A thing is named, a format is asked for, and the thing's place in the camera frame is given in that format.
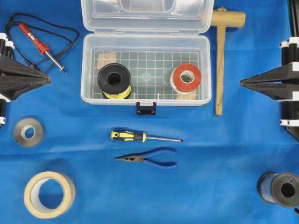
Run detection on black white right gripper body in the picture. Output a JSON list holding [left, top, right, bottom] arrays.
[[279, 36, 299, 127]]

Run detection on yellow black screwdriver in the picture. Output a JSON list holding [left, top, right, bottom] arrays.
[[111, 130, 184, 142]]

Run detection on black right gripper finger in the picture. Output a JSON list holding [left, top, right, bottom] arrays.
[[241, 83, 299, 101], [241, 62, 299, 84]]

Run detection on black spool yellow wire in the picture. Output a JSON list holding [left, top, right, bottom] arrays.
[[97, 63, 132, 100]]

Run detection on clear tool box lid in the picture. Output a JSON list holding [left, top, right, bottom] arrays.
[[81, 0, 214, 34]]

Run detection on red white tape roll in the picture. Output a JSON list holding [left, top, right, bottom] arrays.
[[170, 63, 202, 95]]

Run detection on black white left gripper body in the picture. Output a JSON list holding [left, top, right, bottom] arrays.
[[0, 32, 15, 128]]

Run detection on black spool blue wire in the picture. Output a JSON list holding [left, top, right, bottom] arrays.
[[256, 172, 299, 209]]

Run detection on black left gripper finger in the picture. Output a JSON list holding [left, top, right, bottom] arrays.
[[0, 55, 50, 81], [0, 78, 51, 100]]

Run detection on beige masking tape roll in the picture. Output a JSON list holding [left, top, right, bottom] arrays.
[[23, 171, 76, 219]]

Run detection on clear plastic tool box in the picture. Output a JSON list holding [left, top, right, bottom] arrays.
[[81, 34, 212, 106]]

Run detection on blue table cloth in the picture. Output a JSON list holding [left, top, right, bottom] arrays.
[[0, 0, 299, 224]]

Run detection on dark blue box latch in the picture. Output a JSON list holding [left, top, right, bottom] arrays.
[[136, 102, 157, 115]]

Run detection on blue handled needle-nose pliers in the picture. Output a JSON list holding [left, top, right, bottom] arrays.
[[114, 147, 177, 169]]

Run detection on black frame rail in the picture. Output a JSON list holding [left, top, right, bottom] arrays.
[[287, 0, 299, 37]]

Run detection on grey tape roll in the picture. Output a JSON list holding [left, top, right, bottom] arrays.
[[14, 118, 45, 147]]

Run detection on red handled soldering iron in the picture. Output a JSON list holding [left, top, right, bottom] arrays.
[[18, 23, 65, 72]]

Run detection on black soldering iron cable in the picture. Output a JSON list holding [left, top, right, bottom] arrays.
[[4, 13, 80, 75]]

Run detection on wooden mallet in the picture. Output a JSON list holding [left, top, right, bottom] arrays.
[[211, 7, 246, 116]]

